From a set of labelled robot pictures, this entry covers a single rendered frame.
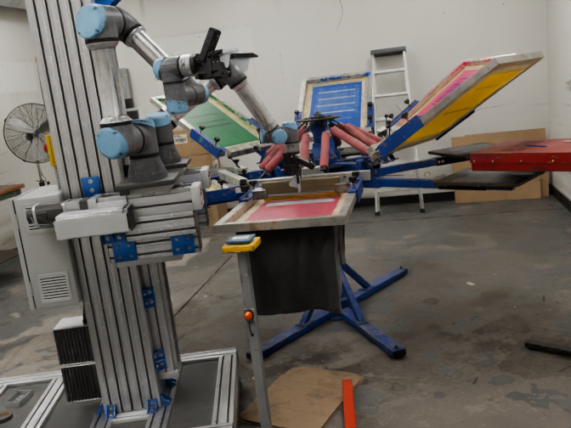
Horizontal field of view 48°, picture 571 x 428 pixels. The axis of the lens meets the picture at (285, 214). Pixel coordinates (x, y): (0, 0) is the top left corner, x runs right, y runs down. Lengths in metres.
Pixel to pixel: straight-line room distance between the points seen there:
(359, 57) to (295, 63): 0.73
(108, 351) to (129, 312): 0.21
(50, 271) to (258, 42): 5.17
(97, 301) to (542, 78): 5.68
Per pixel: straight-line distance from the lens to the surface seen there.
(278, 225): 2.71
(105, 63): 2.37
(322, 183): 3.25
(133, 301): 2.82
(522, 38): 7.39
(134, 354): 2.89
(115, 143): 2.34
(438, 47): 7.31
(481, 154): 3.28
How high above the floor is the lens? 1.58
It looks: 12 degrees down
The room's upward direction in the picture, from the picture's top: 7 degrees counter-clockwise
